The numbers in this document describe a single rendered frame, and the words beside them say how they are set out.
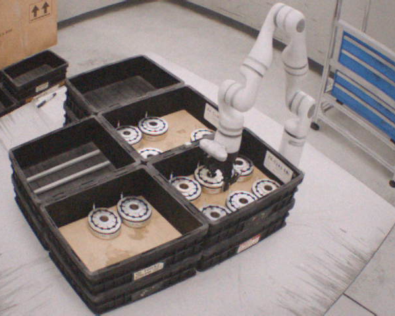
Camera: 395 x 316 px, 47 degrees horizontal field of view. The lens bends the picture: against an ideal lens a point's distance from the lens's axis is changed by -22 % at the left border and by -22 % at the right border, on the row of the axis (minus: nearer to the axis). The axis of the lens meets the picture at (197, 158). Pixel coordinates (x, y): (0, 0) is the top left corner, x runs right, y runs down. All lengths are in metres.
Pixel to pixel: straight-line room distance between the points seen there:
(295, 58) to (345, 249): 0.71
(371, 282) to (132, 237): 1.63
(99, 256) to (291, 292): 0.61
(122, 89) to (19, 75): 1.08
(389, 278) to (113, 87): 1.84
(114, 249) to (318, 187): 0.91
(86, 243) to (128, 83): 0.89
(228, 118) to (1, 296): 0.93
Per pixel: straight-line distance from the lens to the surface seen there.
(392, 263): 2.97
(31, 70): 3.08
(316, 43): 4.55
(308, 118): 1.85
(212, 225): 1.46
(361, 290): 2.72
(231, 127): 1.55
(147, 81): 2.21
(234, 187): 1.74
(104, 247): 1.49
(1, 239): 1.69
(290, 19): 1.52
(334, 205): 2.01
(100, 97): 2.09
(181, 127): 1.95
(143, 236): 1.53
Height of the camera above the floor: 1.93
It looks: 37 degrees down
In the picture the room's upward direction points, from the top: 10 degrees clockwise
